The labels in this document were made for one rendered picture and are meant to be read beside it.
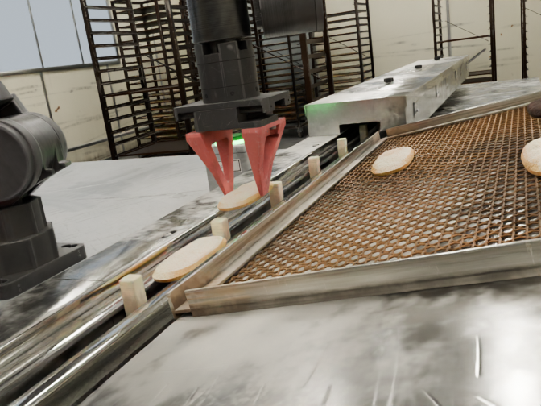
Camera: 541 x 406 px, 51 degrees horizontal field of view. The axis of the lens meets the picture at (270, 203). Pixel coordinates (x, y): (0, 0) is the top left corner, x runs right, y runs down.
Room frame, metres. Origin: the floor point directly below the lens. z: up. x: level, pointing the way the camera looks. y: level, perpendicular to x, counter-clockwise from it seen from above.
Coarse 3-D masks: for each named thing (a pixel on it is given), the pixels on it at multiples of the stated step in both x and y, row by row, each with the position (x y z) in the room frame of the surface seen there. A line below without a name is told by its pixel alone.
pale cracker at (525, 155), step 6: (540, 138) 0.41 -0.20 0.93; (528, 144) 0.40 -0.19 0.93; (534, 144) 0.39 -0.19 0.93; (540, 144) 0.38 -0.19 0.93; (522, 150) 0.40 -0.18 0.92; (528, 150) 0.38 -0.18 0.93; (534, 150) 0.37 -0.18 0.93; (540, 150) 0.37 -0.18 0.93; (522, 156) 0.38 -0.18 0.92; (528, 156) 0.37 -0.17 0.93; (534, 156) 0.36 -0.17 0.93; (540, 156) 0.35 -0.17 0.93; (522, 162) 0.37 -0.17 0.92; (528, 162) 0.36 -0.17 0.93; (534, 162) 0.35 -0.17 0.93; (540, 162) 0.34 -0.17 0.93; (528, 168) 0.35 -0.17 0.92; (534, 168) 0.34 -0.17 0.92; (540, 168) 0.34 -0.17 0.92; (534, 174) 0.35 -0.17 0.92; (540, 174) 0.34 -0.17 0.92
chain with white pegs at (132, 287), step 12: (360, 132) 1.03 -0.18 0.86; (372, 132) 1.11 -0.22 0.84; (312, 156) 0.78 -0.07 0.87; (312, 168) 0.77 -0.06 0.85; (276, 192) 0.64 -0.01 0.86; (276, 204) 0.65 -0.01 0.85; (216, 228) 0.52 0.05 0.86; (228, 228) 0.53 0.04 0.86; (132, 276) 0.40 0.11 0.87; (132, 288) 0.39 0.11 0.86; (144, 288) 0.40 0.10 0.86; (132, 300) 0.39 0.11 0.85; (144, 300) 0.40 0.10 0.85; (132, 312) 0.39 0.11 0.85
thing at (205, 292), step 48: (528, 96) 0.66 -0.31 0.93; (384, 144) 0.69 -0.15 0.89; (432, 144) 0.58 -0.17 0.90; (480, 144) 0.51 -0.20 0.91; (336, 192) 0.49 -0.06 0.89; (384, 192) 0.43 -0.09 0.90; (432, 192) 0.39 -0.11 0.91; (480, 192) 0.35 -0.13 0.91; (528, 192) 0.32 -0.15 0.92; (240, 240) 0.36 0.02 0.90; (288, 240) 0.37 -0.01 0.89; (336, 240) 0.33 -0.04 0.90; (432, 240) 0.28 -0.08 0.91; (528, 240) 0.21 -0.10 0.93; (192, 288) 0.30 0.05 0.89; (240, 288) 0.26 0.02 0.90; (288, 288) 0.25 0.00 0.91; (336, 288) 0.24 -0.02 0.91; (384, 288) 0.23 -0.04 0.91
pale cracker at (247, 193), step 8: (248, 184) 0.59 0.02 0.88; (272, 184) 0.60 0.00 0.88; (232, 192) 0.57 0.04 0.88; (240, 192) 0.56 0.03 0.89; (248, 192) 0.56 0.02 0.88; (256, 192) 0.56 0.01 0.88; (224, 200) 0.55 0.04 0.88; (232, 200) 0.54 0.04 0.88; (240, 200) 0.54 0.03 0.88; (248, 200) 0.54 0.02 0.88; (256, 200) 0.56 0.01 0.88; (224, 208) 0.53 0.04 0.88; (232, 208) 0.53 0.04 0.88; (240, 208) 0.54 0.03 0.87
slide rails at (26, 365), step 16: (368, 128) 1.11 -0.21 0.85; (320, 160) 0.85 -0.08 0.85; (336, 160) 0.83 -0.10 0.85; (288, 176) 0.77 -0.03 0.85; (304, 176) 0.76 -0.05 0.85; (256, 208) 0.62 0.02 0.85; (272, 208) 0.61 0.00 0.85; (112, 304) 0.40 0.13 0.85; (144, 304) 0.39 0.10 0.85; (80, 320) 0.38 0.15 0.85; (96, 320) 0.37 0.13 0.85; (64, 336) 0.36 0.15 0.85; (80, 336) 0.36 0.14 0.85; (32, 352) 0.34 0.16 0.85; (48, 352) 0.33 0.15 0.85; (80, 352) 0.33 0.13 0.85; (16, 368) 0.32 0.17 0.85; (32, 368) 0.32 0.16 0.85; (0, 384) 0.30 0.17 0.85; (16, 384) 0.30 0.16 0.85; (16, 400) 0.28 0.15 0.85
